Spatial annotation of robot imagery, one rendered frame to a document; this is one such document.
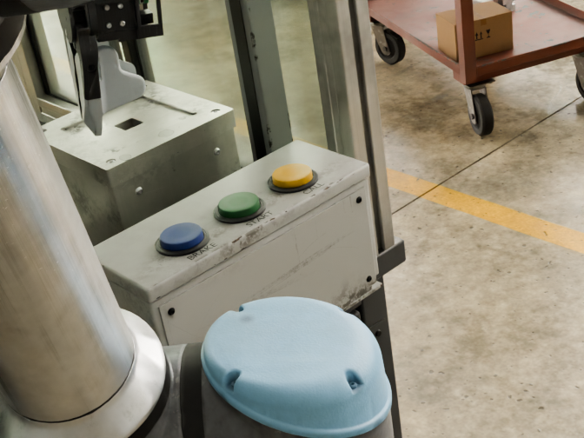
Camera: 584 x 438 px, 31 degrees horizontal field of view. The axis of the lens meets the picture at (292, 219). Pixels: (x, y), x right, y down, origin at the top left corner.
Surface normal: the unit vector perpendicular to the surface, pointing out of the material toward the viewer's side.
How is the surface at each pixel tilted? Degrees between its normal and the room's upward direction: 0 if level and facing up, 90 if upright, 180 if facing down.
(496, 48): 90
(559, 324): 0
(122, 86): 95
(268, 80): 90
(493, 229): 0
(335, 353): 8
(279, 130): 90
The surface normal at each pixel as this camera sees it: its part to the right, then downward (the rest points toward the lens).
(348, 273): 0.67, 0.28
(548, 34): -0.15, -0.86
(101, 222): -0.73, 0.43
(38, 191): 0.92, 0.19
